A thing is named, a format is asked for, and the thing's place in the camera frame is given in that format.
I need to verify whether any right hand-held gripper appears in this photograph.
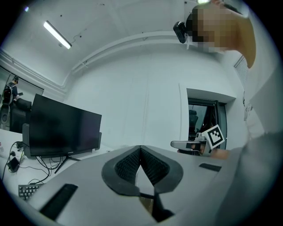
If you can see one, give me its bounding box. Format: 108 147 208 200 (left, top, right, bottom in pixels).
170 124 225 157

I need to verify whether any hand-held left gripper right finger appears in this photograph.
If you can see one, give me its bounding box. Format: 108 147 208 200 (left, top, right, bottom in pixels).
141 145 232 226

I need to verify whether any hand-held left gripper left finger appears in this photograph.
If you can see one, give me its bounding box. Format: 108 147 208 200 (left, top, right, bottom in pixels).
26 145 160 226

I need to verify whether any person's right forearm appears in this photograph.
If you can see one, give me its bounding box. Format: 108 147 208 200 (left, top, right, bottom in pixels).
210 148 230 160

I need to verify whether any dark framed glass window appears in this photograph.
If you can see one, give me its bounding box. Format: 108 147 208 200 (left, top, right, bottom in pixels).
187 88 237 155

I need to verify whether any black keyboard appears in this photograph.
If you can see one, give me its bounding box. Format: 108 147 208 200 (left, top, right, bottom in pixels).
18 183 45 201

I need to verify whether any black curved monitor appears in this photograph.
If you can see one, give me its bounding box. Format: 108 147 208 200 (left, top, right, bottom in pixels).
28 94 102 174

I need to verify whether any person's white printed shirt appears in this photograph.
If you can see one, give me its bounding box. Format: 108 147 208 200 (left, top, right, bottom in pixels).
215 50 283 226

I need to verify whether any black power adapter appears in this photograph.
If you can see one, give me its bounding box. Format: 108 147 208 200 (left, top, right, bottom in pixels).
6 156 20 173

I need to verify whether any person's head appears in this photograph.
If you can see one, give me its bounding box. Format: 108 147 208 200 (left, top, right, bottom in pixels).
185 0 257 69

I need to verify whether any long black power cable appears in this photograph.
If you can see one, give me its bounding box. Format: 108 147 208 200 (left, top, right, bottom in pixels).
0 141 30 181

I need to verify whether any white wall vent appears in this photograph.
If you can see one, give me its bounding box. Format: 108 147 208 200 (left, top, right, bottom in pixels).
233 55 248 89

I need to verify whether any black head-mounted camera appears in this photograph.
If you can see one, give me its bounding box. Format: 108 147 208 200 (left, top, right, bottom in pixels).
172 21 189 44

